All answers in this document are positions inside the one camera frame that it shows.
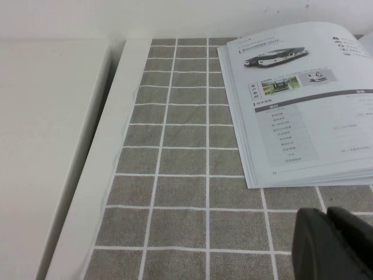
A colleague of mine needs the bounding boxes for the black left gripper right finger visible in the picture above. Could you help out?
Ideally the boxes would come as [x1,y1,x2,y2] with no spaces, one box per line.
[326,206,373,280]

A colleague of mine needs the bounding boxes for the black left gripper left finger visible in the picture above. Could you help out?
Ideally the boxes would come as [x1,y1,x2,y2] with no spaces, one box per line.
[291,207,365,280]

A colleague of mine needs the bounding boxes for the white product catalogue book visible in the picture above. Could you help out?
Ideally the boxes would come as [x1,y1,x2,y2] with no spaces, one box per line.
[217,22,373,190]

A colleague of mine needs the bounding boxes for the grey white-grid tablecloth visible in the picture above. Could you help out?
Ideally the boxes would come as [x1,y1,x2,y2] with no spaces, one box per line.
[78,34,373,280]

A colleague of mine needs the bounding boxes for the white flat board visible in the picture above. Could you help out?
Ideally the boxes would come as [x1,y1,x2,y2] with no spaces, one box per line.
[0,37,113,280]

